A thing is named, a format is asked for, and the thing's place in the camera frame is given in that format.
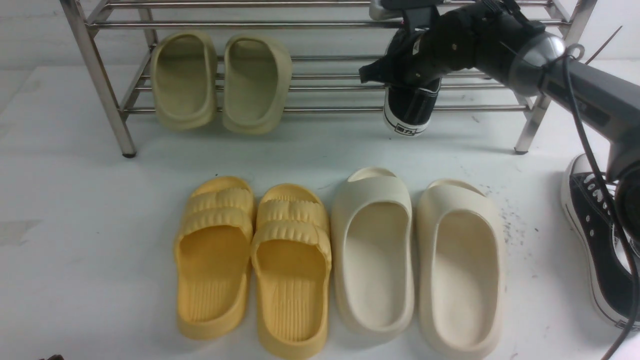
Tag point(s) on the stainless steel shoe rack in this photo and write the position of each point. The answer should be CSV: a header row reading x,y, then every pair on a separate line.
x,y
85,28

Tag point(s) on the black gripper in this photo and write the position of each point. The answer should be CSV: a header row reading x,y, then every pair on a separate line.
x,y
431,44

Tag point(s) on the black canvas sneaker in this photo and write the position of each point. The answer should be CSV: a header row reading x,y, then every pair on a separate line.
x,y
610,279
407,111

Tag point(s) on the yellow ribbed slipper right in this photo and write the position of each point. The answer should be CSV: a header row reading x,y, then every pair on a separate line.
x,y
292,259

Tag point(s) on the olive green slipper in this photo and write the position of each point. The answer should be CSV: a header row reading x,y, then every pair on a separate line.
x,y
183,73
258,71

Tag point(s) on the cream foam slipper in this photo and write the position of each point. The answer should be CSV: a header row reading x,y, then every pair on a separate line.
x,y
461,244
371,223

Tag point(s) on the cream foam slipper right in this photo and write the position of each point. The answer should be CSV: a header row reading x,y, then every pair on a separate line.
x,y
461,244

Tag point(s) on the olive green slipper left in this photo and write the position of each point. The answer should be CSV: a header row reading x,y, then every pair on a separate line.
x,y
183,73

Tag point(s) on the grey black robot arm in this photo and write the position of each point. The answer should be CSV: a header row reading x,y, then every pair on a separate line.
x,y
496,38

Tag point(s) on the yellow ribbed slipper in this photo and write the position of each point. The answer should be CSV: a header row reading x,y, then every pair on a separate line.
x,y
211,251
292,259

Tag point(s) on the olive green slipper right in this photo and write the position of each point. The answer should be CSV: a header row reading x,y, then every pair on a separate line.
x,y
258,71

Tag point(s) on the cream foam slipper left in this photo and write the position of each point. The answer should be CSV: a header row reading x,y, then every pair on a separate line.
x,y
371,223

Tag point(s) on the yellow ribbed slipper left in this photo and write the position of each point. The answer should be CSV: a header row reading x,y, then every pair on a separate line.
x,y
211,251

